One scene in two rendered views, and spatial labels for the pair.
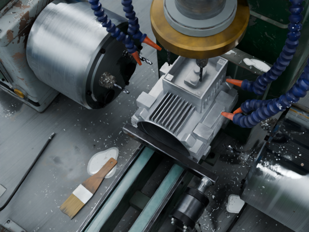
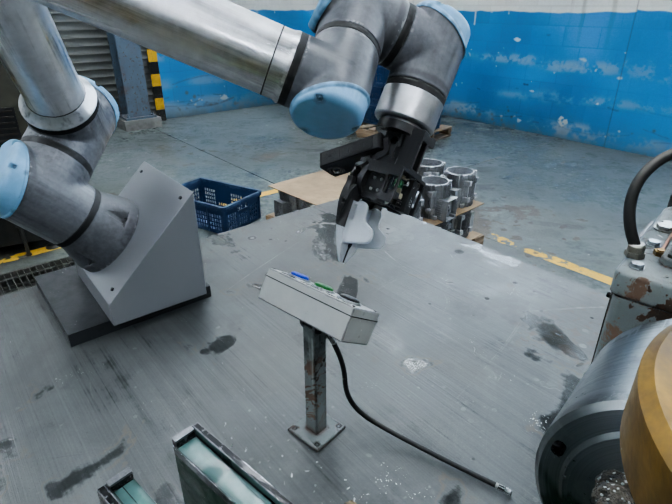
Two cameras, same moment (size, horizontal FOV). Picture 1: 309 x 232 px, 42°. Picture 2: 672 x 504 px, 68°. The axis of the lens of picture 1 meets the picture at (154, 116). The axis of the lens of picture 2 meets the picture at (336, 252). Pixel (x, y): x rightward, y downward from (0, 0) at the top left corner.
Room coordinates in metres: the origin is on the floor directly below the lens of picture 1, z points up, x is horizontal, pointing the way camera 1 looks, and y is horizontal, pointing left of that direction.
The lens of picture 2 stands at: (0.33, -0.20, 1.45)
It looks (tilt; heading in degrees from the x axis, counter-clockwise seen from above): 27 degrees down; 92
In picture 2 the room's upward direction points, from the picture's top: straight up
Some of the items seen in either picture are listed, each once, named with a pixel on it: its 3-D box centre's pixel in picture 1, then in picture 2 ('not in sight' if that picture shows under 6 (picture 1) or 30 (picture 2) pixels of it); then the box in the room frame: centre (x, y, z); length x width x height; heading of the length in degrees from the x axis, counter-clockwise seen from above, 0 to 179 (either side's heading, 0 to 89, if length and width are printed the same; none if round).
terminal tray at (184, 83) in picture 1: (194, 78); not in sight; (0.51, -0.10, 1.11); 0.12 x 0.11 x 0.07; 141
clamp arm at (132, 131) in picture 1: (168, 153); not in sight; (0.37, -0.02, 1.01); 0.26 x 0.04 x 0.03; 51
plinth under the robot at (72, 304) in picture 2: not in sight; (121, 286); (-0.25, 0.85, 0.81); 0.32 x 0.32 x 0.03; 42
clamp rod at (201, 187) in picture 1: (198, 193); not in sight; (0.27, -0.08, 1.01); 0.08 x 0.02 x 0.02; 141
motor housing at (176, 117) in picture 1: (185, 111); not in sight; (0.48, -0.08, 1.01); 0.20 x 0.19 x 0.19; 141
